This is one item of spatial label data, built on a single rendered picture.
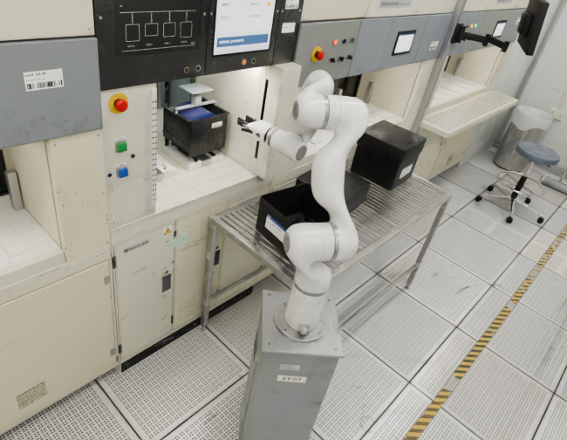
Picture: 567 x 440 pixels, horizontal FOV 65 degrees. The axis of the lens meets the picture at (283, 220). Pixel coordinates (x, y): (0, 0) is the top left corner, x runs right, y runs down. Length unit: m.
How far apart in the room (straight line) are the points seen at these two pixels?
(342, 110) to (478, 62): 3.42
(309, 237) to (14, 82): 0.88
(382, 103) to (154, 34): 2.13
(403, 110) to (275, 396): 2.20
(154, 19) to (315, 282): 0.94
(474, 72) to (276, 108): 2.97
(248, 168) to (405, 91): 1.46
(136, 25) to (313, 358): 1.19
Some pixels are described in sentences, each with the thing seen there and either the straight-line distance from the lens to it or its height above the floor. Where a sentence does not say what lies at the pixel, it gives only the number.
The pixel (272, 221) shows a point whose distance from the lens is 1.87.
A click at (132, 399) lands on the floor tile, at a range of 2.32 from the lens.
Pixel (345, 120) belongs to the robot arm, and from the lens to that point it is 1.32.
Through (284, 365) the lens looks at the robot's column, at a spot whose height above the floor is 0.68.
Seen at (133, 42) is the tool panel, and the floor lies 1.54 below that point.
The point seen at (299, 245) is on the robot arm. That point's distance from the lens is 1.31.
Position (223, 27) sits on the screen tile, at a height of 1.56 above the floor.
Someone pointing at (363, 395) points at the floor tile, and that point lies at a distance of 2.48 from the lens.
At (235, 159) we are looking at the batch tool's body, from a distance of 2.26.
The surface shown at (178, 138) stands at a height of 1.00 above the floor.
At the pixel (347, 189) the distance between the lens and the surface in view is 2.24.
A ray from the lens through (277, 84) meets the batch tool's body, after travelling 1.95.
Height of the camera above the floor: 1.95
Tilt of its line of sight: 35 degrees down
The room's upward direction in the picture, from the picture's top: 12 degrees clockwise
